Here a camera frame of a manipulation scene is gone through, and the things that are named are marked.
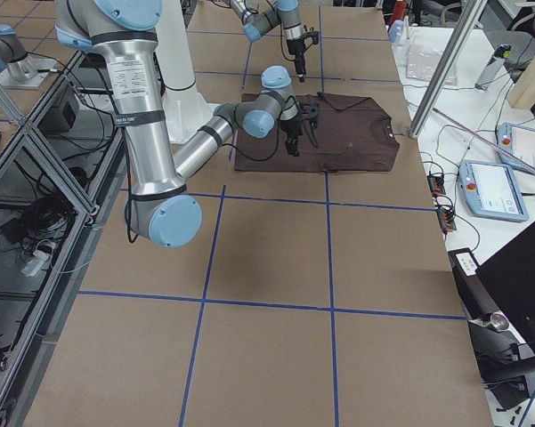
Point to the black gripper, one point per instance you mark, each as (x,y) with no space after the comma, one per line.
(296,48)
(290,129)

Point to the dark brown t-shirt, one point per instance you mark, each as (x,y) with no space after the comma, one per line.
(344,133)

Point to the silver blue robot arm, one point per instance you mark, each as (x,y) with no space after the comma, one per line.
(284,15)
(124,34)

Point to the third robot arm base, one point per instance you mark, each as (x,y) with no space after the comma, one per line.
(18,68)

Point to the red cylinder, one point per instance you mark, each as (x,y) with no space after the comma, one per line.
(398,10)

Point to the clear plastic bag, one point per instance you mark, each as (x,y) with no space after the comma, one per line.
(422,62)

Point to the small circuit board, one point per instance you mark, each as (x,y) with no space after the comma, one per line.
(443,205)

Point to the near teach pendant tablet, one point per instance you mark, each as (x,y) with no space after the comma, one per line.
(491,191)

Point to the teach pendant tablet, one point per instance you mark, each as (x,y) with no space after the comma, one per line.
(518,140)
(491,191)

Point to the black power box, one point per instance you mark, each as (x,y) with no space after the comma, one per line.
(463,262)

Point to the far teach pendant tablet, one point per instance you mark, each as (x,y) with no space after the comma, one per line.
(518,140)

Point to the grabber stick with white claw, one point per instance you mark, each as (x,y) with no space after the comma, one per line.
(529,168)

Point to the black monitor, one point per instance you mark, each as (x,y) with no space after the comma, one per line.
(509,278)

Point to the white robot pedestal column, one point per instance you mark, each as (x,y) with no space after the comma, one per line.
(185,108)

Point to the aluminium frame post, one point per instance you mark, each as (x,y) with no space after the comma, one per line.
(469,16)

